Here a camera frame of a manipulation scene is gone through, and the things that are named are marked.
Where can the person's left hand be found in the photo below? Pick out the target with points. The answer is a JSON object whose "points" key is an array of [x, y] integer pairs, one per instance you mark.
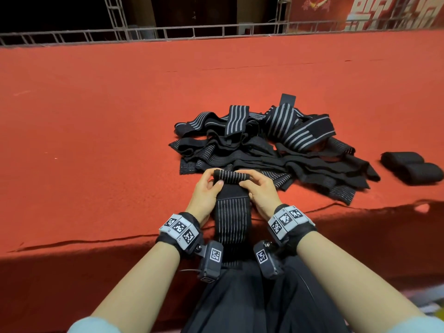
{"points": [[203, 197]]}

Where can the metal truss column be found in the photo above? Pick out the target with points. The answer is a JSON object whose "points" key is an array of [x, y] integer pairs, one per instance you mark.
{"points": [[116, 17], [283, 14]]}

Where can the person's right forearm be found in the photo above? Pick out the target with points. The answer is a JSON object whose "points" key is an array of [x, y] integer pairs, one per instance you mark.
{"points": [[354, 284]]}

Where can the red banner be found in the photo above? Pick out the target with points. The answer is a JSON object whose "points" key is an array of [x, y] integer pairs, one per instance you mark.
{"points": [[368, 10]]}

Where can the metal railing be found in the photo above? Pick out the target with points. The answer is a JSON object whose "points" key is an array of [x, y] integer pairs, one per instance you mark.
{"points": [[208, 29]]}

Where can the black wristband with marker tags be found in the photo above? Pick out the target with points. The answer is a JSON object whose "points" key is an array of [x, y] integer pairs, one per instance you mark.
{"points": [[180, 232], [291, 224]]}

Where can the light blue sleeve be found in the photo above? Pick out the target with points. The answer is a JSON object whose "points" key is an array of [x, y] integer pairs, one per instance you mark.
{"points": [[94, 325], [416, 324]]}

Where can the person's right hand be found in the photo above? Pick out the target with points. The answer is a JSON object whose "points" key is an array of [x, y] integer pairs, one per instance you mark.
{"points": [[262, 194]]}

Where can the black trousers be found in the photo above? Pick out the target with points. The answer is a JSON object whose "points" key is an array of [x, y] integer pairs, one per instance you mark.
{"points": [[243, 301]]}

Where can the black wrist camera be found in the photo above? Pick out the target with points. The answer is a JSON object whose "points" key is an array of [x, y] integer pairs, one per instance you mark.
{"points": [[267, 258], [211, 261]]}

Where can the person's left forearm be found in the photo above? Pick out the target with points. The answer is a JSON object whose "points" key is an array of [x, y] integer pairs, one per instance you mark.
{"points": [[139, 287]]}

